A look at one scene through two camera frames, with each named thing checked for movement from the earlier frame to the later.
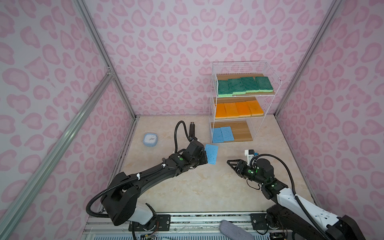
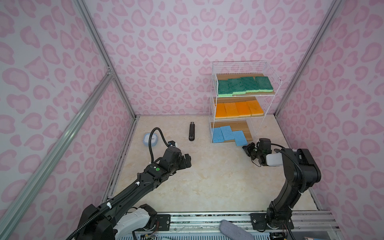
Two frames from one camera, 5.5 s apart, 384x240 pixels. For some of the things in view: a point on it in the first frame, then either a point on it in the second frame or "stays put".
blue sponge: x=212 y=153 → x=240 y=138
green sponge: x=250 y=84 stays put
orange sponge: x=255 y=108 stays put
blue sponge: x=217 y=135 stays put
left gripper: x=204 y=155 → x=183 y=164
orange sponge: x=231 y=109 stays put
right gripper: x=241 y=165 → x=248 y=148
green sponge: x=264 y=84 stays put
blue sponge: x=227 y=134 stays put
